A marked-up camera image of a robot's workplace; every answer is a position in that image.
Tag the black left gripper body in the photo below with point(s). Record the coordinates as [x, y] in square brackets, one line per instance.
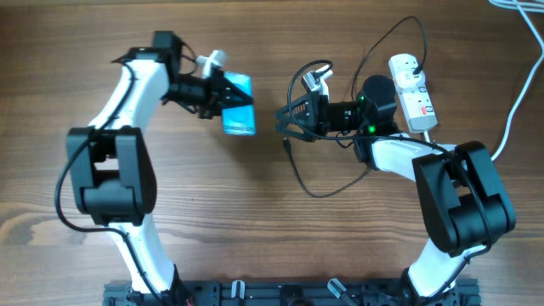
[212, 100]

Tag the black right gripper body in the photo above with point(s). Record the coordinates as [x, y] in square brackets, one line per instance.
[323, 115]

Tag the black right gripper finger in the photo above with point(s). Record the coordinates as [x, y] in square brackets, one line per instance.
[298, 108]
[287, 132]

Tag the teal screen smartphone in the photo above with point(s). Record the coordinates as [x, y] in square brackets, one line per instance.
[239, 120]

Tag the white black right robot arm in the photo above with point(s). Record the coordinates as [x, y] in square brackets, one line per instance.
[464, 204]

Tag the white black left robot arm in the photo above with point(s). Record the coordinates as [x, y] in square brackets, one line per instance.
[111, 173]

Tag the white power strip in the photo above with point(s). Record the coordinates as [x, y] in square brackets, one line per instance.
[410, 85]

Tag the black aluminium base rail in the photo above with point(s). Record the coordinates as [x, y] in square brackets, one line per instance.
[368, 292]

